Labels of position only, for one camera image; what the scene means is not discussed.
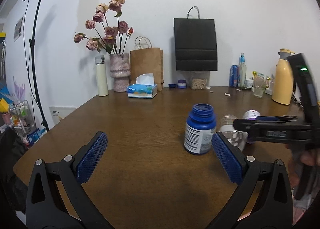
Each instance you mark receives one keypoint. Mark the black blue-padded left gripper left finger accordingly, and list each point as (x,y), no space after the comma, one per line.
(56,198)

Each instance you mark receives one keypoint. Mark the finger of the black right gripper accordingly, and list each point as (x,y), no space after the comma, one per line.
(285,118)
(250,127)

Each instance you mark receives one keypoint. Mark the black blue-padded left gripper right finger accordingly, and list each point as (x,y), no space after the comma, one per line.
(262,198)

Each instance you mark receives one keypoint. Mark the clear Santa-printed plastic cup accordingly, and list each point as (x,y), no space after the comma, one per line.
(235,137)

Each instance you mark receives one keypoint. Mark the purple white pill bottle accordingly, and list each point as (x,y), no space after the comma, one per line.
(251,115)

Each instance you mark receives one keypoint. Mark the yellow thermal jug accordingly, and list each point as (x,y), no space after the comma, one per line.
(283,81)

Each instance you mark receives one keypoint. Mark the clear drinking glass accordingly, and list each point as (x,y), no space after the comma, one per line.
(259,84)

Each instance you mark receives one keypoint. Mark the blue open pill bottle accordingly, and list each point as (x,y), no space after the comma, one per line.
(199,129)

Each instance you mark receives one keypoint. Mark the blue drink can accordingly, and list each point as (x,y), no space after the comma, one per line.
(233,76)

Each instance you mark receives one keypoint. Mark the clear jar with grains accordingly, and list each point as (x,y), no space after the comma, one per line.
(199,80)

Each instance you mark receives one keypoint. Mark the small purple white jar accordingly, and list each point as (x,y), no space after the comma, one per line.
(181,84)

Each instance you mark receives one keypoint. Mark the blue bottle cap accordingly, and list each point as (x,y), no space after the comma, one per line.
(172,85)

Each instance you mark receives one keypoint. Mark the black paper bag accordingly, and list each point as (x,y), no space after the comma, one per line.
(195,43)

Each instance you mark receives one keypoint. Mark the blue tissue box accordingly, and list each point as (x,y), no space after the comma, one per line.
(144,87)

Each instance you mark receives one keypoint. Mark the cream thermos flask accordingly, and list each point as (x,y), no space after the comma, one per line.
(101,75)

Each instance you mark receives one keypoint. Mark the brown paper bag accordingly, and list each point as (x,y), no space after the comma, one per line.
(147,59)

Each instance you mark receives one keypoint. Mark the dried pink rose bouquet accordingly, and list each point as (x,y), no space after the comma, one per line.
(111,39)

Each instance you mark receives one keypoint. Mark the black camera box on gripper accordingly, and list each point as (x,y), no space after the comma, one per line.
(304,80)

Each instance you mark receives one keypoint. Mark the wire rack with clutter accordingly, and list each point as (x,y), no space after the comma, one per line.
(19,117)

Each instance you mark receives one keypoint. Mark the white carton by wall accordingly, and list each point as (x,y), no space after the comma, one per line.
(59,113)

